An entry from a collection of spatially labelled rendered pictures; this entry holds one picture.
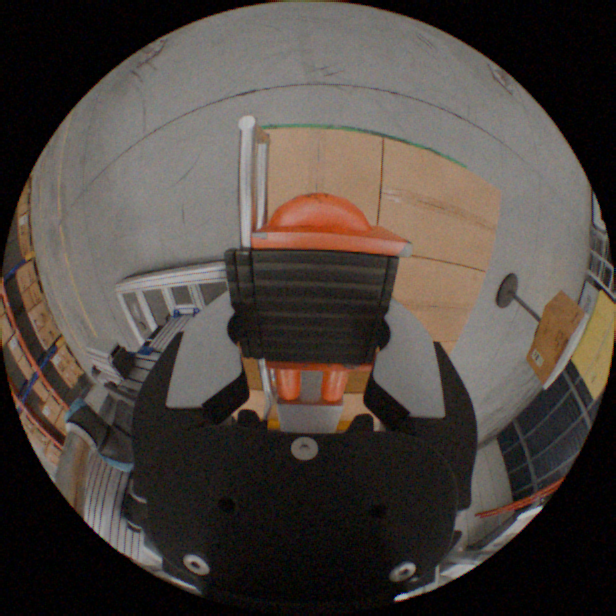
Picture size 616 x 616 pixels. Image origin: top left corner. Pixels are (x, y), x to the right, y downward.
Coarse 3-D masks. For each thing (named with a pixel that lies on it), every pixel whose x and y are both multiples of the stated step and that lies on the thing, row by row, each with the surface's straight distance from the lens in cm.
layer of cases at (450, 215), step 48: (288, 144) 67; (336, 144) 67; (384, 144) 70; (288, 192) 64; (336, 192) 64; (384, 192) 68; (432, 192) 76; (480, 192) 93; (432, 240) 77; (480, 240) 95; (432, 288) 85; (480, 288) 105; (432, 336) 102
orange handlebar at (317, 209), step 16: (320, 192) 11; (288, 208) 10; (304, 208) 10; (320, 208) 10; (336, 208) 10; (352, 208) 10; (272, 224) 10; (288, 224) 10; (304, 224) 10; (320, 224) 10; (336, 224) 10; (352, 224) 10; (368, 224) 11; (288, 384) 16; (336, 384) 16; (336, 400) 19
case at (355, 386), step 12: (240, 348) 54; (252, 360) 50; (252, 372) 47; (360, 372) 48; (252, 384) 45; (348, 384) 45; (360, 384) 46; (252, 396) 46; (264, 396) 45; (348, 396) 44; (360, 396) 45; (240, 408) 53; (252, 408) 51; (276, 408) 49; (348, 408) 49; (360, 408) 50; (348, 420) 55
